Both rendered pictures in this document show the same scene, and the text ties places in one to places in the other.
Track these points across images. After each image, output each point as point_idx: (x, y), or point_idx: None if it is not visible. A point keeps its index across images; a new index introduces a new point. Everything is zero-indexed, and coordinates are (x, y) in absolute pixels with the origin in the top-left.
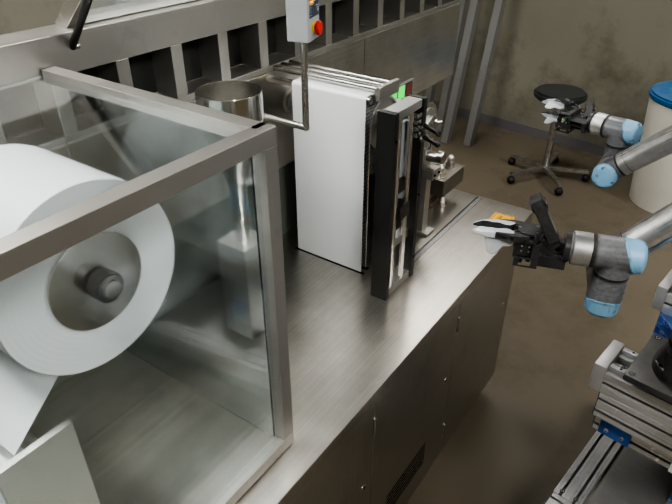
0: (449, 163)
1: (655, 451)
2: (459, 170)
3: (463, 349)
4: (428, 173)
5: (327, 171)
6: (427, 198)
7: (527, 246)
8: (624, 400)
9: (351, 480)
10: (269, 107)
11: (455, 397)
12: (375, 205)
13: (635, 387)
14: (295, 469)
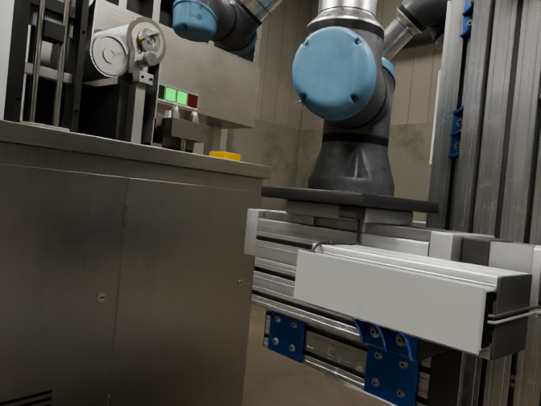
0: (192, 118)
1: (332, 354)
2: (200, 125)
3: (146, 279)
4: (136, 74)
5: (11, 26)
6: (139, 109)
7: None
8: (278, 254)
9: None
10: None
11: (137, 362)
12: (14, 6)
13: (287, 222)
14: None
